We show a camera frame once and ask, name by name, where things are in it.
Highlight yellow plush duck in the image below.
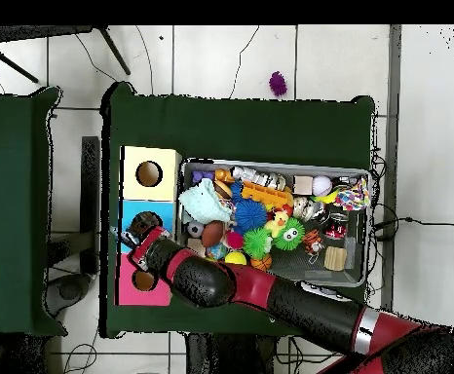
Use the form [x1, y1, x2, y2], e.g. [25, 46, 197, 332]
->
[263, 209, 290, 239]

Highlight wooden box with three holes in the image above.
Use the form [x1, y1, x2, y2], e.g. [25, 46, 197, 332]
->
[114, 145, 182, 307]

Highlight green spiky ball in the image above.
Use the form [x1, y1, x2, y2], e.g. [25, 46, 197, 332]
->
[242, 216, 307, 260]

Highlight orange toy building block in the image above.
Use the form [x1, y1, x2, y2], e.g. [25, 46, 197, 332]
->
[240, 180, 295, 208]

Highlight black panel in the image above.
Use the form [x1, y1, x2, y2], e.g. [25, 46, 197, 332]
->
[80, 135, 101, 274]

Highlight black tripod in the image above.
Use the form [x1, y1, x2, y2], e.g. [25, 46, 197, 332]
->
[0, 24, 132, 84]

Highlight blue spiky ball with eyes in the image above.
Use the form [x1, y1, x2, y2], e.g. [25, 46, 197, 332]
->
[230, 181, 245, 204]

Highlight small soccer ball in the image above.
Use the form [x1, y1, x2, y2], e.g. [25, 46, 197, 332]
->
[185, 219, 206, 239]

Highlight yellow foam ball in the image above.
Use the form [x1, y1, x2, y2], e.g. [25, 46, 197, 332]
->
[224, 250, 248, 266]

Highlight silver toy robot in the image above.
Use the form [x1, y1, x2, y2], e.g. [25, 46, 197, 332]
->
[230, 166, 286, 191]

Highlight purple spiky ball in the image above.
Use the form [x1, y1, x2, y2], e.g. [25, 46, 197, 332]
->
[268, 70, 289, 97]

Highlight shallow metal mesh bin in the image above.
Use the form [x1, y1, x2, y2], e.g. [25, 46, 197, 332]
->
[177, 157, 372, 288]

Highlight black power cable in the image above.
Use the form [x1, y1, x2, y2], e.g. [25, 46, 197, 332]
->
[372, 215, 454, 233]

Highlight mint green cloth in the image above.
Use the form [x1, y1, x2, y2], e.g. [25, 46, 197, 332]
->
[177, 177, 234, 225]

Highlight grey stand base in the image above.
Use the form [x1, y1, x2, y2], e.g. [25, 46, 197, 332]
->
[45, 272, 95, 318]

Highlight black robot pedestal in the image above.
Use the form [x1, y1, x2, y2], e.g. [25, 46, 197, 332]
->
[185, 333, 277, 374]

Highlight dark green side table cloth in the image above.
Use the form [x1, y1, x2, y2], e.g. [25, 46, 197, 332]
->
[0, 87, 67, 337]

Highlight toy hamburger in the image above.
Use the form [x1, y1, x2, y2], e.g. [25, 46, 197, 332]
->
[213, 179, 234, 200]

